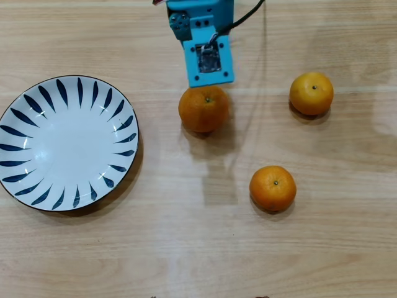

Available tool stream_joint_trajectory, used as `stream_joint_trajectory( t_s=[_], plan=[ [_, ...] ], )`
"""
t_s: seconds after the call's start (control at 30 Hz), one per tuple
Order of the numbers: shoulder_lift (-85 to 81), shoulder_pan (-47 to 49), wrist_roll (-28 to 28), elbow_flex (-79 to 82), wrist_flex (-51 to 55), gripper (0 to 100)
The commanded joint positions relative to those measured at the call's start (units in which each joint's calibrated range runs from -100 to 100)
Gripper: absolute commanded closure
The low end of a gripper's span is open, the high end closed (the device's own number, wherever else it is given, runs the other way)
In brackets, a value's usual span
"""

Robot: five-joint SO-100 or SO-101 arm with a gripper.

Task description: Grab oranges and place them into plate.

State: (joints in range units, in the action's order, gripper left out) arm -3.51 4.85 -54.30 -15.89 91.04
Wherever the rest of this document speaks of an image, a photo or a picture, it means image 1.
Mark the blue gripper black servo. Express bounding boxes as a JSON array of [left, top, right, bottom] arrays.
[[166, 0, 236, 42]]

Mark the large deep orange fruit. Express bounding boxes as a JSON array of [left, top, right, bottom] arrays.
[[177, 86, 230, 134]]

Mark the yellowish orange fruit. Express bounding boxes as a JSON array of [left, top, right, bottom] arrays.
[[289, 72, 334, 116]]

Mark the small deep orange fruit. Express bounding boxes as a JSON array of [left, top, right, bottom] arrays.
[[249, 165, 297, 214]]

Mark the white plate blue petal pattern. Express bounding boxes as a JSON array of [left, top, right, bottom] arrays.
[[0, 74, 140, 213]]

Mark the blue wrist camera module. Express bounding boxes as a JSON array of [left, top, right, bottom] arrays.
[[182, 33, 236, 89]]

